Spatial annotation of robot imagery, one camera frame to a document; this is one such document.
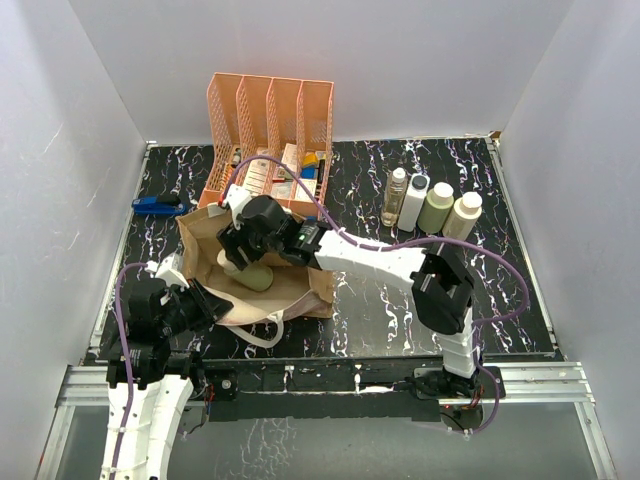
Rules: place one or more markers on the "white box with icons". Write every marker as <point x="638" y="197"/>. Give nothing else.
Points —
<point x="306" y="190"/>

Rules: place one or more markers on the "green bottle beige cap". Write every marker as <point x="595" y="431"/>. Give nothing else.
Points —
<point x="436" y="207"/>
<point x="255" y="276"/>
<point x="463" y="216"/>

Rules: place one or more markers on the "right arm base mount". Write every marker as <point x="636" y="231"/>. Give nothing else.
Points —
<point x="440" y="384"/>

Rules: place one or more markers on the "clear bottle amber liquid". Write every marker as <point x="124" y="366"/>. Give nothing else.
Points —
<point x="393" y="197"/>

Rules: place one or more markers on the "white bottle dark grey cap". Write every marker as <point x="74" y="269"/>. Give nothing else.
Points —
<point x="415" y="195"/>

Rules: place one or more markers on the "yellow blue small boxes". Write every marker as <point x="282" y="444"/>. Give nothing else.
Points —
<point x="313" y="166"/>

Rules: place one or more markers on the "white red small box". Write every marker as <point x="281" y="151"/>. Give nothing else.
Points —
<point x="290" y="160"/>

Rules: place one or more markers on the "orange items in organizer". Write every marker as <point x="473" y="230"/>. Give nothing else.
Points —
<point x="227" y="166"/>

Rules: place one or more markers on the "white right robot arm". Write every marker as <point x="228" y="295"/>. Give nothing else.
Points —
<point x="440" y="285"/>

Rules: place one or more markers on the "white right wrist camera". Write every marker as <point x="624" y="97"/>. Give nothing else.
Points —
<point x="235" y="199"/>

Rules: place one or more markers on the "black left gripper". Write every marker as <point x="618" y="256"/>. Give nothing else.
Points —
<point x="209" y="304"/>

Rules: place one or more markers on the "brown canvas tote bag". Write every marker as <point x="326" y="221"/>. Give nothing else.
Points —
<point x="256" y="317"/>

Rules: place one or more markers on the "pink plastic file organizer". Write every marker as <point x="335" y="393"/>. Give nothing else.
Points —
<point x="262" y="114"/>

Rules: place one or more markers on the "white medicine box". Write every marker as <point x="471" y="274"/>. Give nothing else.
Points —
<point x="256" y="176"/>

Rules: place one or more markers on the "blue stapler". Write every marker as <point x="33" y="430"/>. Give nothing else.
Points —
<point x="168" y="205"/>

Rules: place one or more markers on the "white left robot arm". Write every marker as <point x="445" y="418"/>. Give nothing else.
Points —
<point x="149" y="385"/>

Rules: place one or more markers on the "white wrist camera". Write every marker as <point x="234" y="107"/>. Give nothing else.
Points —
<point x="235" y="199"/>
<point x="169" y="270"/>

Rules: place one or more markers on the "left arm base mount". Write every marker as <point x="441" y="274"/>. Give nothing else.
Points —
<point x="215" y="385"/>

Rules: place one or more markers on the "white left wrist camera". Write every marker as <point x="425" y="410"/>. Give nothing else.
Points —
<point x="169" y="270"/>

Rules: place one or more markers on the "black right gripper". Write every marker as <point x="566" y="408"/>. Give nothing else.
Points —
<point x="232" y="240"/>

